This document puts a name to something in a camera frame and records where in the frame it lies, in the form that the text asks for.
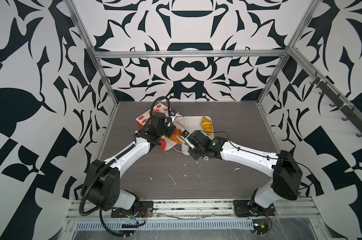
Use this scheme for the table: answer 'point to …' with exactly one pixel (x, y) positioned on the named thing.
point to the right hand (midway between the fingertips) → (192, 146)
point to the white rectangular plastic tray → (193, 124)
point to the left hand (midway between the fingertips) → (171, 118)
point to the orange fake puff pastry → (174, 137)
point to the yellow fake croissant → (207, 125)
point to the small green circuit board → (260, 226)
